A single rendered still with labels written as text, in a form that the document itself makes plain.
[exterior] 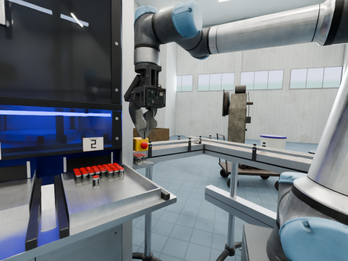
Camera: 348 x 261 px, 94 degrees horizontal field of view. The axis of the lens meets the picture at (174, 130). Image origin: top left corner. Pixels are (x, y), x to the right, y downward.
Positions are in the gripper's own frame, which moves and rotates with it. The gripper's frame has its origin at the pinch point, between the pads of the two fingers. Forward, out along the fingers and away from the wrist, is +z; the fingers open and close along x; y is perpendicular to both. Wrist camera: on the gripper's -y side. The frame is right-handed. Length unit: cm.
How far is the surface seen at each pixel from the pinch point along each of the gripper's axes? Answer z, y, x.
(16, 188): 21, -34, -33
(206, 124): 31, -620, 760
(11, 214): 19.7, -9.6, -31.3
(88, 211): 18.7, 1.9, -15.9
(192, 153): 23, -46, 69
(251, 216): 60, -4, 84
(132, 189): 21.4, -9.2, 0.8
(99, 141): 6.4, -35.5, -4.3
